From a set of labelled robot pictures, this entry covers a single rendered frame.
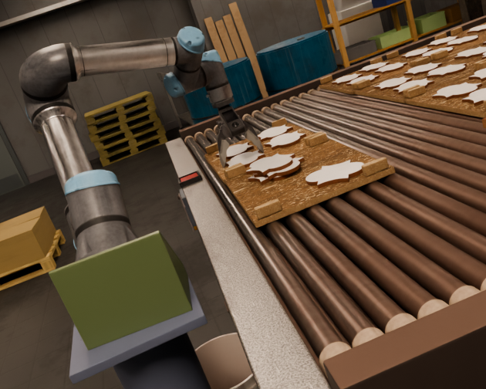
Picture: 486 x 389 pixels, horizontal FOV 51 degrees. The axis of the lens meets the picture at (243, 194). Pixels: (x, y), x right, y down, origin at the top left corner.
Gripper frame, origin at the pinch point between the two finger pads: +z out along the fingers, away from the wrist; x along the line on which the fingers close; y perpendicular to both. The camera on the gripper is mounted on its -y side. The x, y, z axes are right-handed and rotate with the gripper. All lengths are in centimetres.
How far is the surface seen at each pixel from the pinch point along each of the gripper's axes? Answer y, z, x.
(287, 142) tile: -1.0, -0.6, -15.1
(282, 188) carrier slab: -37.6, 1.2, -1.7
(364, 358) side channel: -108, 1, 9
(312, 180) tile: -43.7, 0.1, -8.1
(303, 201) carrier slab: -51, 1, -3
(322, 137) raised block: -12.8, -1.0, -22.9
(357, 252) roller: -78, 4, -3
